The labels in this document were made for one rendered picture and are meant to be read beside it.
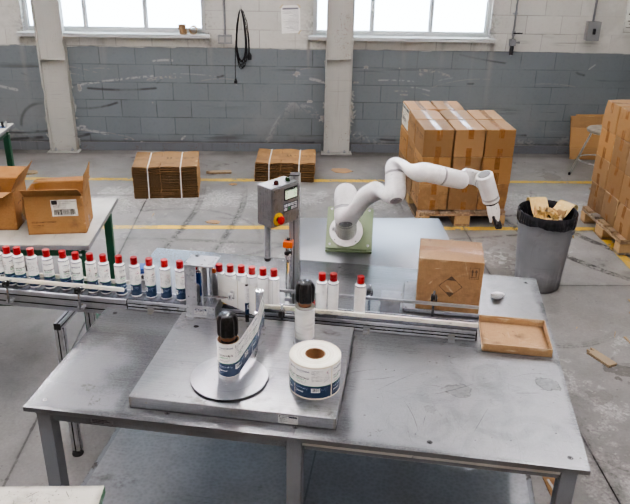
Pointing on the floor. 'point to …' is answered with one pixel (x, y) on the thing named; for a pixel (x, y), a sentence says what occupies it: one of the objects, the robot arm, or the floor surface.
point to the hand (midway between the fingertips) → (498, 225)
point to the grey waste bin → (541, 255)
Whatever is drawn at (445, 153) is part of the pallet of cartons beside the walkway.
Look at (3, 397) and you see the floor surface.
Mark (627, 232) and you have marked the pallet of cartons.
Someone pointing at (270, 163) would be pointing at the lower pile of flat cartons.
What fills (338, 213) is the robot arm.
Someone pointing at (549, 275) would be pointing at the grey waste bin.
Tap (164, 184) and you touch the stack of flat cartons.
